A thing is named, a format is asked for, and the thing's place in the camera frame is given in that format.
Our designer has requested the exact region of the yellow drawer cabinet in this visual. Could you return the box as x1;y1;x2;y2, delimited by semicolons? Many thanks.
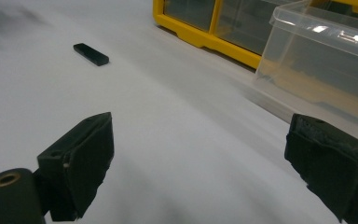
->
152;0;358;70

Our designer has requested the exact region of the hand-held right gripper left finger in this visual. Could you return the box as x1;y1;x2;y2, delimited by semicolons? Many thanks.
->
36;111;116;222

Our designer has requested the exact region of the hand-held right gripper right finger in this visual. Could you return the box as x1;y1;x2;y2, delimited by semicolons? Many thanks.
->
284;113;358;224

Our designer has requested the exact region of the small black rectangular block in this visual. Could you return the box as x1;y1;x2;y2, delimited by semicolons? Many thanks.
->
73;42;110;67

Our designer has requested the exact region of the clear plastic drawer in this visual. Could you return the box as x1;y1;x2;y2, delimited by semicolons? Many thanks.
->
255;0;358;132

